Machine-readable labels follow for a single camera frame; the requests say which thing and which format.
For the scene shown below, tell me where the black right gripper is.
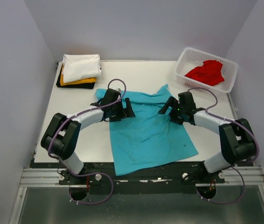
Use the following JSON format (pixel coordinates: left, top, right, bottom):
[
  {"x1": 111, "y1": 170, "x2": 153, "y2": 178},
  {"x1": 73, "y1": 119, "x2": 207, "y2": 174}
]
[{"x1": 159, "y1": 97, "x2": 186, "y2": 126}]

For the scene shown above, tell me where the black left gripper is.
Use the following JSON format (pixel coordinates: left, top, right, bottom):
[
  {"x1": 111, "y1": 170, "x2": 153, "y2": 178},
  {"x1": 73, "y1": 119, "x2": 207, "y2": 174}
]
[{"x1": 110, "y1": 98, "x2": 135, "y2": 122}]

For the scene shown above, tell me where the cyan t shirt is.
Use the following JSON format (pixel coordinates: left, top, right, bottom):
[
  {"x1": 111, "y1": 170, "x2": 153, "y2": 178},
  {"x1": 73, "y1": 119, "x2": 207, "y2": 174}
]
[{"x1": 96, "y1": 84, "x2": 199, "y2": 176}]

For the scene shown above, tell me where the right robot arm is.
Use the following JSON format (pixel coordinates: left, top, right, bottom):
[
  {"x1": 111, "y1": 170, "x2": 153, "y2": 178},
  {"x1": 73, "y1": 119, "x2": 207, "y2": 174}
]
[{"x1": 158, "y1": 91, "x2": 258, "y2": 183}]

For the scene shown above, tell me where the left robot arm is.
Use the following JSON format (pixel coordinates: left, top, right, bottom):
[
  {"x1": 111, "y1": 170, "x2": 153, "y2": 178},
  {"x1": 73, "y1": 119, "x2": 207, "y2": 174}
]
[{"x1": 41, "y1": 88, "x2": 135, "y2": 184}]

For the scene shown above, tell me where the white plastic basket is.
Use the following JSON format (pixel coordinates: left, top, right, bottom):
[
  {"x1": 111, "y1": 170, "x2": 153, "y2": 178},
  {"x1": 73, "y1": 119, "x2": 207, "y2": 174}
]
[{"x1": 174, "y1": 47, "x2": 238, "y2": 93}]

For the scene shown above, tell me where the folded black t shirt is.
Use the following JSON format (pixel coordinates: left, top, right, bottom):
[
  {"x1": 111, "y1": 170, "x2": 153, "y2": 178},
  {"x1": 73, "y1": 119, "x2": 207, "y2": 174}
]
[{"x1": 56, "y1": 73, "x2": 96, "y2": 89}]

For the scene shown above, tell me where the red t shirt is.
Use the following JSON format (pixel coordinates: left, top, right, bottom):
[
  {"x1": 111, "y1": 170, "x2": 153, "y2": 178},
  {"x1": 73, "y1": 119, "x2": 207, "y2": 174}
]
[{"x1": 185, "y1": 60, "x2": 225, "y2": 86}]

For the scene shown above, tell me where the folded yellow t shirt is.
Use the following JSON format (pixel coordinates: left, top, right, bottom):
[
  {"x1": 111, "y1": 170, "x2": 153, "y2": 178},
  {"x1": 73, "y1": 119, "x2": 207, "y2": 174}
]
[{"x1": 57, "y1": 66, "x2": 97, "y2": 86}]

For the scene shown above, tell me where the folded white t shirt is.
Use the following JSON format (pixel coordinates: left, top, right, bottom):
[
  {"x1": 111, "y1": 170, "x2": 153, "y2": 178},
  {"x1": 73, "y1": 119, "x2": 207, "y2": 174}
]
[{"x1": 62, "y1": 54, "x2": 102, "y2": 83}]

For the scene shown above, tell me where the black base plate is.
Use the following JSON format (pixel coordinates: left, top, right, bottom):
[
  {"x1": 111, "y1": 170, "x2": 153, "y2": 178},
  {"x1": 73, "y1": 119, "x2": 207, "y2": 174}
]
[{"x1": 30, "y1": 162, "x2": 228, "y2": 195}]

